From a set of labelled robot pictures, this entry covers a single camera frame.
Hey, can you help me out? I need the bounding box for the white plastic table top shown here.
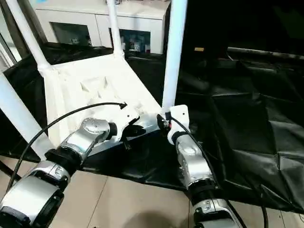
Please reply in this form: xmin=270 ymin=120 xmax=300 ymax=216
xmin=38 ymin=52 xmax=165 ymax=158

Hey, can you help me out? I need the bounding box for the black work mat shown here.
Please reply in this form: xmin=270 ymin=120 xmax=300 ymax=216
xmin=0 ymin=42 xmax=304 ymax=213

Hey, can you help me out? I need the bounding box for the white glass-door cabinet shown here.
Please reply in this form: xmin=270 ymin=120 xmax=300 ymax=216
xmin=28 ymin=0 xmax=171 ymax=54

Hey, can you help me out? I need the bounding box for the black stand leg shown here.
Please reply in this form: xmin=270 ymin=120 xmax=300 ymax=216
xmin=0 ymin=161 xmax=22 ymax=185

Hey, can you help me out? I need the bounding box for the black backdrop cloth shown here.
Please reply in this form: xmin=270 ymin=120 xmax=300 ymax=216
xmin=164 ymin=0 xmax=304 ymax=57

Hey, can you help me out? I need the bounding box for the grey curtain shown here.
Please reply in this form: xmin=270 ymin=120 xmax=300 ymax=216
xmin=0 ymin=0 xmax=48 ymax=65

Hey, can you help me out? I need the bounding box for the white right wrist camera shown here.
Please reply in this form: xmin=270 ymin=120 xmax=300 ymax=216
xmin=166 ymin=105 xmax=191 ymax=146

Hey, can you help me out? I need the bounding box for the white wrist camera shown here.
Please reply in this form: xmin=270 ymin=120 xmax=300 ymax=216
xmin=110 ymin=104 xmax=141 ymax=141
xmin=166 ymin=105 xmax=191 ymax=146

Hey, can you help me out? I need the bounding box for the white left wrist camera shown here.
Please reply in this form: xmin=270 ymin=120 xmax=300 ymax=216
xmin=110 ymin=104 xmax=141 ymax=141

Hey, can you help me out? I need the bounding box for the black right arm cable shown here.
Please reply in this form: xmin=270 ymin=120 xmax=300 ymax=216
xmin=169 ymin=116 xmax=269 ymax=228

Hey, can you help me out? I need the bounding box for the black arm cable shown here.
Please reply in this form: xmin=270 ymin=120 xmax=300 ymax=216
xmin=169 ymin=116 xmax=269 ymax=228
xmin=7 ymin=102 xmax=128 ymax=191

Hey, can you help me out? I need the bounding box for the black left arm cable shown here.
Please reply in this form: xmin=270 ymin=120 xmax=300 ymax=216
xmin=7 ymin=102 xmax=128 ymax=191

